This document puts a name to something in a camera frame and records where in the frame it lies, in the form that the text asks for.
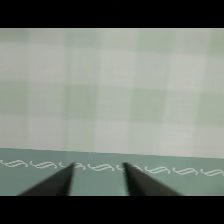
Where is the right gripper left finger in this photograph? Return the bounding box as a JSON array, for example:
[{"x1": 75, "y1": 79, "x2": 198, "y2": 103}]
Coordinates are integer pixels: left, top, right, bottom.
[{"x1": 18, "y1": 162, "x2": 76, "y2": 197}]

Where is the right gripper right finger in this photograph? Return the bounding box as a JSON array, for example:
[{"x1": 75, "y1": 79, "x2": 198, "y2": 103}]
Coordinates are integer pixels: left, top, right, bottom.
[{"x1": 122, "y1": 161, "x2": 182, "y2": 197}]

